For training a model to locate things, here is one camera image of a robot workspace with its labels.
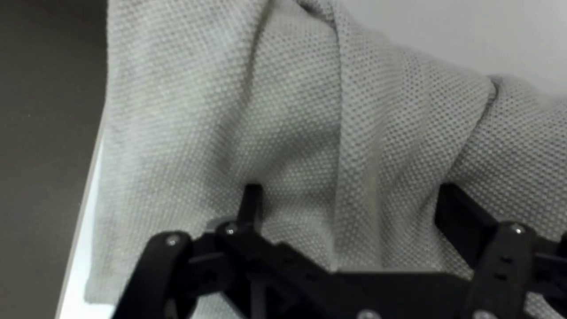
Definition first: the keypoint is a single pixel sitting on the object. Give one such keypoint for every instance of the beige knit shirt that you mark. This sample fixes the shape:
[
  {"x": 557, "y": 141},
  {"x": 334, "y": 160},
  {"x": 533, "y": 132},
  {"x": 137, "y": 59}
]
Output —
[{"x": 295, "y": 130}]

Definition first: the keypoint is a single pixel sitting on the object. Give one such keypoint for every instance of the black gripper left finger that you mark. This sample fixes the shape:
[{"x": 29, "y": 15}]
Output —
[{"x": 178, "y": 272}]

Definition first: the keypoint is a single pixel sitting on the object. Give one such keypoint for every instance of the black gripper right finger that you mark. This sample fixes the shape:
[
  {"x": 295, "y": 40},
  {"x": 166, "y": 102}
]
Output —
[{"x": 508, "y": 259}]

